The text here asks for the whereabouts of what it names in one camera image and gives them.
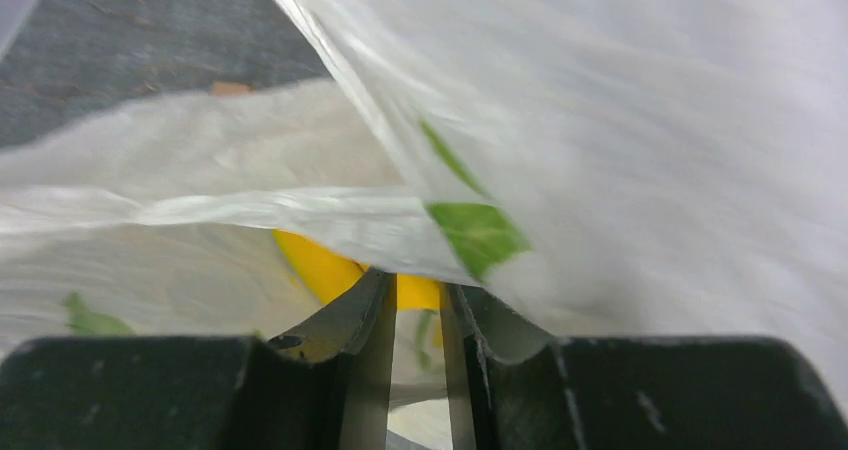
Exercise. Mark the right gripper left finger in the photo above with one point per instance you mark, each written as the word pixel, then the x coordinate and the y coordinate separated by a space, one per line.
pixel 323 384

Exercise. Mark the yellow banana fake fruit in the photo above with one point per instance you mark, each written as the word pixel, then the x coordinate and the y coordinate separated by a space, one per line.
pixel 328 275

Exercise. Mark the white plastic bag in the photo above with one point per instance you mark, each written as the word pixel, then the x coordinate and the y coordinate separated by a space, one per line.
pixel 604 168

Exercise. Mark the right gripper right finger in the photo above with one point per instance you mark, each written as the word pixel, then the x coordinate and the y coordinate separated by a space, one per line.
pixel 512 385

